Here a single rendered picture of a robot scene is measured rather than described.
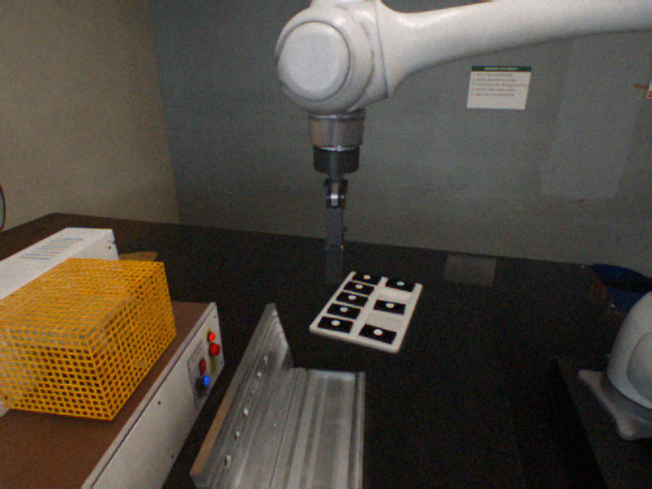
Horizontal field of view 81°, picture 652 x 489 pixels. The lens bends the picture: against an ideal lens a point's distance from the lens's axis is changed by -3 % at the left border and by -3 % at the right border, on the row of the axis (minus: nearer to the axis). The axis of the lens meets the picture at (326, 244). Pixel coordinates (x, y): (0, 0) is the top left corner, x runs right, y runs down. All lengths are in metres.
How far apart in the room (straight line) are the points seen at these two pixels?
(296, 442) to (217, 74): 2.73
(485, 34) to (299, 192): 2.66
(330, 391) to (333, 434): 0.12
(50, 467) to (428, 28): 0.75
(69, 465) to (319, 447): 0.43
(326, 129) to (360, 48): 0.22
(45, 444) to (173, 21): 2.99
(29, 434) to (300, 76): 0.67
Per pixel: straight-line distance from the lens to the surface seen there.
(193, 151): 3.39
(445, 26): 0.47
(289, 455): 0.87
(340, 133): 0.60
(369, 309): 1.28
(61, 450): 0.75
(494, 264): 1.73
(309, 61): 0.40
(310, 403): 0.96
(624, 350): 0.97
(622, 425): 1.00
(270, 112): 3.03
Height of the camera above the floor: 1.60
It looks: 23 degrees down
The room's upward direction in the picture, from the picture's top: straight up
